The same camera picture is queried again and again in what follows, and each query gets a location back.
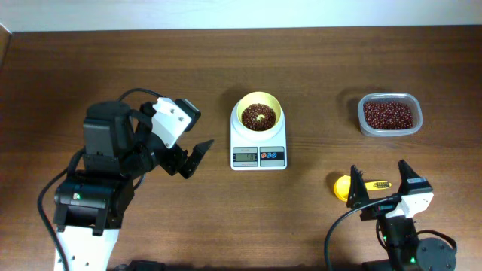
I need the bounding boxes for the clear plastic container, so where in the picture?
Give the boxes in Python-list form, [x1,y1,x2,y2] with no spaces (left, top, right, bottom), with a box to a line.
[358,93,423,137]

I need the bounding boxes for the red adzuki beans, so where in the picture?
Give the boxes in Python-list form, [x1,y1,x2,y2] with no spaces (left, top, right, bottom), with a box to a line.
[363,102,413,130]

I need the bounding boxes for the yellow plastic bowl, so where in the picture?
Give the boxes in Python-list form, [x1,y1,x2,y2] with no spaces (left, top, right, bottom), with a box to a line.
[234,92,282,132]

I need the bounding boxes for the left black cable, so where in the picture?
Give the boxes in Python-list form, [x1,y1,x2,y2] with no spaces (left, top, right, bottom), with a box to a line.
[36,87,166,271]

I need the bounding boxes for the red beans in bowl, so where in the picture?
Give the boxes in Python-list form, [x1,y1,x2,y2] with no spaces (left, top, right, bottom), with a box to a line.
[242,103,276,132]

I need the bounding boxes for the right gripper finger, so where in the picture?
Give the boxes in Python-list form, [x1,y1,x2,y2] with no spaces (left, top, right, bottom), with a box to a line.
[398,160,419,195]
[346,165,369,209]

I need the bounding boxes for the right black cable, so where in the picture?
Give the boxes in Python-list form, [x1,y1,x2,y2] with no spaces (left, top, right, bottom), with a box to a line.
[323,193,404,271]

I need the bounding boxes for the white digital kitchen scale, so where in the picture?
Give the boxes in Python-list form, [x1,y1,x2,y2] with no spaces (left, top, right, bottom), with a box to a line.
[230,102,288,171]

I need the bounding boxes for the black cable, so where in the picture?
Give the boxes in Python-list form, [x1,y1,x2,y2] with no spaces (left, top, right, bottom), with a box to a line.
[323,193,404,271]
[36,87,166,271]

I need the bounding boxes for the yellow measuring scoop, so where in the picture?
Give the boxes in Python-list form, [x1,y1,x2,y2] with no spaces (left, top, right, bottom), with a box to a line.
[334,175,392,202]

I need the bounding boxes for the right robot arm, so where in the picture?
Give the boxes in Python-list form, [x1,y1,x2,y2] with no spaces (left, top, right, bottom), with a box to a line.
[346,160,457,271]

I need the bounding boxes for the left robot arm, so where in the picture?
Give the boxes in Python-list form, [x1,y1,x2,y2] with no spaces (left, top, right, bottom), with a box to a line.
[53,98,213,270]

